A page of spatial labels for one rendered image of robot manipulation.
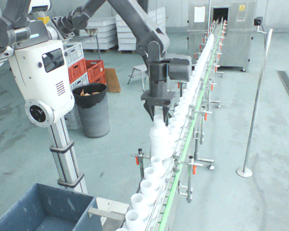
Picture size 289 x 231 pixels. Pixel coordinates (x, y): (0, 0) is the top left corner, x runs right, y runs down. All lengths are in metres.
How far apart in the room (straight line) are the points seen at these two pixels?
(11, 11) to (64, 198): 0.77
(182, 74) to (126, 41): 6.99
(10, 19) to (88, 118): 2.25
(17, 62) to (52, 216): 0.75
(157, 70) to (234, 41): 4.86
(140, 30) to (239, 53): 4.95
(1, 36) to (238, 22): 4.91
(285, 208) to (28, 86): 2.15
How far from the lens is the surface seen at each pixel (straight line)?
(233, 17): 5.44
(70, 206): 1.17
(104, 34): 8.04
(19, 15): 0.91
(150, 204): 0.75
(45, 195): 1.22
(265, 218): 2.28
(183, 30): 11.17
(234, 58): 5.59
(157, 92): 0.72
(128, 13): 0.69
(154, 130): 0.79
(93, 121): 3.04
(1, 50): 1.04
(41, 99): 1.20
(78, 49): 3.54
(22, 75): 1.19
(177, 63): 0.69
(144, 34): 0.68
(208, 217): 2.17
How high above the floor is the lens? 1.67
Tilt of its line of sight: 28 degrees down
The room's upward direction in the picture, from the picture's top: 4 degrees counter-clockwise
